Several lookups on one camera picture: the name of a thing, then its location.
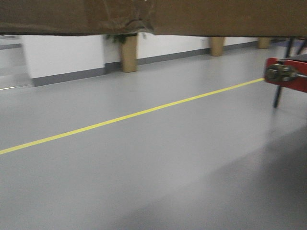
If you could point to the brown cardboard carton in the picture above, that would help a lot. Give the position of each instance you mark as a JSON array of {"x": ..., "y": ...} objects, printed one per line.
[{"x": 246, "y": 18}]

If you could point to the cardboard tube planter near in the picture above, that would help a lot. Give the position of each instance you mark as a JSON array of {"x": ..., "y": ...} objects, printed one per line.
[{"x": 128, "y": 44}]

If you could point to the cardboard tube planter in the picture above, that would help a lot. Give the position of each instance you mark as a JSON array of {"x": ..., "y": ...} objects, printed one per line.
[
  {"x": 263, "y": 42},
  {"x": 216, "y": 46},
  {"x": 128, "y": 44}
]

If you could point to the cardboard tube planter middle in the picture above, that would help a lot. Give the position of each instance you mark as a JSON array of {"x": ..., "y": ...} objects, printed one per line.
[{"x": 216, "y": 46}]

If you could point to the cardboard tube planter far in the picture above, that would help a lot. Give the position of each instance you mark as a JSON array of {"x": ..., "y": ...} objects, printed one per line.
[{"x": 263, "y": 42}]

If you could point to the red conveyor frame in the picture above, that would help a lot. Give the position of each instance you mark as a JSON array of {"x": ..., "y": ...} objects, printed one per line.
[{"x": 297, "y": 79}]

